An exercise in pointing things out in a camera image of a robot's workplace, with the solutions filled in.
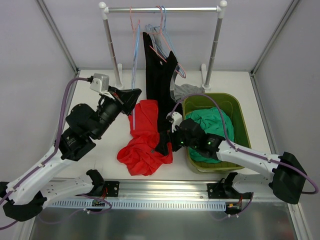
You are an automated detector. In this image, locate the red tank top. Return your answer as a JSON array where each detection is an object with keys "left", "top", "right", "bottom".
[{"left": 117, "top": 99, "right": 173, "bottom": 176}]

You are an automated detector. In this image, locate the green tank top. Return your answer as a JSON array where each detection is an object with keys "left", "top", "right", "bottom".
[{"left": 185, "top": 107, "right": 235, "bottom": 164}]

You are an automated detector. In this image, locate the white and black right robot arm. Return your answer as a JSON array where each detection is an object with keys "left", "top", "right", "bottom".
[{"left": 155, "top": 118, "right": 307, "bottom": 204}]

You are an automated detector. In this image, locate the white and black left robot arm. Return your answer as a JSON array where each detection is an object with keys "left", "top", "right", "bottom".
[{"left": 0, "top": 86, "right": 142, "bottom": 222}]

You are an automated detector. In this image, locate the black tank top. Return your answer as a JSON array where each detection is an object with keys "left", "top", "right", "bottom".
[{"left": 142, "top": 31, "right": 183, "bottom": 137}]

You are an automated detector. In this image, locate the grey tank top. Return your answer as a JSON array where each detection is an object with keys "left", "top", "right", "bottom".
[{"left": 152, "top": 32, "right": 206, "bottom": 103}]

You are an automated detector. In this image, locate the olive green plastic basket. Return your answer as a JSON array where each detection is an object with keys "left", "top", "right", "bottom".
[{"left": 182, "top": 93, "right": 251, "bottom": 174}]

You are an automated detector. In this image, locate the silver and white clothes rack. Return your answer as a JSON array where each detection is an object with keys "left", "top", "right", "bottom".
[{"left": 98, "top": 0, "right": 228, "bottom": 90}]

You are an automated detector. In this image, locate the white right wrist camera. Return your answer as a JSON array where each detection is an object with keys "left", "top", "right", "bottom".
[{"left": 166, "top": 111, "right": 183, "bottom": 133}]

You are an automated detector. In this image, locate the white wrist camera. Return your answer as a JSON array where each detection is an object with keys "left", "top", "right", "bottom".
[
  {"left": 90, "top": 73, "right": 115, "bottom": 100},
  {"left": 166, "top": 111, "right": 183, "bottom": 133}
]

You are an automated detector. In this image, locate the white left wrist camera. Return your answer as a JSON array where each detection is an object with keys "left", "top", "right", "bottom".
[{"left": 90, "top": 73, "right": 115, "bottom": 100}]

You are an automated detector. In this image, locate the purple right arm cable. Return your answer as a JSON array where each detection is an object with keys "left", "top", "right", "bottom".
[{"left": 172, "top": 93, "right": 320, "bottom": 221}]

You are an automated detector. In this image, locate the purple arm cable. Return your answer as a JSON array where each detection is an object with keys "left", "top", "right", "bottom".
[
  {"left": 0, "top": 76, "right": 112, "bottom": 230},
  {"left": 172, "top": 93, "right": 320, "bottom": 221}
]

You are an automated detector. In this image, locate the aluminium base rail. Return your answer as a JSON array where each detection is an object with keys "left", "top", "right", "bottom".
[{"left": 28, "top": 177, "right": 300, "bottom": 203}]

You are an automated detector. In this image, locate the white slotted cable duct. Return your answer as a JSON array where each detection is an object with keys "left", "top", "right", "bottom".
[{"left": 50, "top": 198, "right": 227, "bottom": 212}]

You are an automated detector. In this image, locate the aluminium left frame post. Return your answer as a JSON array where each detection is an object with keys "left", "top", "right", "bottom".
[{"left": 35, "top": 0, "right": 79, "bottom": 74}]

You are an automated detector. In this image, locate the aluminium frame post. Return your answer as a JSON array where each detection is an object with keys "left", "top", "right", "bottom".
[
  {"left": 250, "top": 0, "right": 301, "bottom": 76},
  {"left": 35, "top": 0, "right": 79, "bottom": 74}
]

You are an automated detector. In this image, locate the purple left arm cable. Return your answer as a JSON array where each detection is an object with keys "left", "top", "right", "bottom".
[{"left": 0, "top": 76, "right": 112, "bottom": 230}]

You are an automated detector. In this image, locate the aluminium right frame post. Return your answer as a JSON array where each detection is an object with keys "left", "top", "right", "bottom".
[{"left": 250, "top": 0, "right": 301, "bottom": 76}]

